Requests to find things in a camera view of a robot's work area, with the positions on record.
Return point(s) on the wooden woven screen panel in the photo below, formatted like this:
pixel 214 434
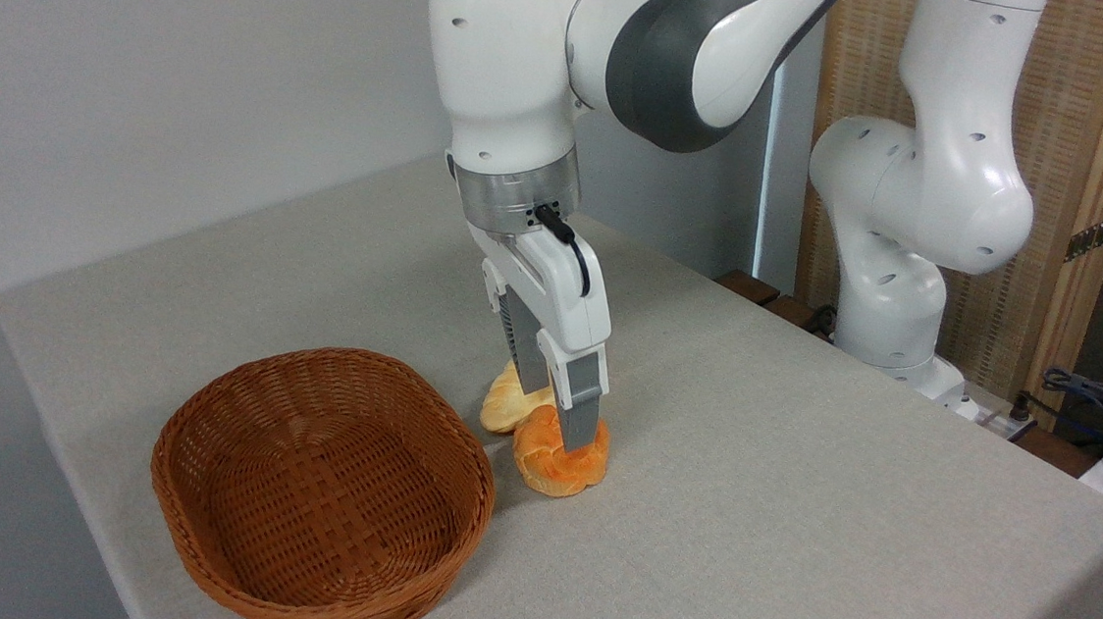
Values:
pixel 1088 116

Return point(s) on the brown wicker basket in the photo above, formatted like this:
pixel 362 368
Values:
pixel 320 498

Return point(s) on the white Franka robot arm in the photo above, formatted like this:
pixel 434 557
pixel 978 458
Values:
pixel 531 72

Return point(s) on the metal screen hinge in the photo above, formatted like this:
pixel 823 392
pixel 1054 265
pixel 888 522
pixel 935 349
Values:
pixel 1095 236

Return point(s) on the round orange bread bun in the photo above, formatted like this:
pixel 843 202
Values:
pixel 558 472

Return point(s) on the long pale bread roll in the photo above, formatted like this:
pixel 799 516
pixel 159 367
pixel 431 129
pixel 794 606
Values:
pixel 504 406

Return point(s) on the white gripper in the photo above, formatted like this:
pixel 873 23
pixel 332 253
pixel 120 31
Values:
pixel 562 296

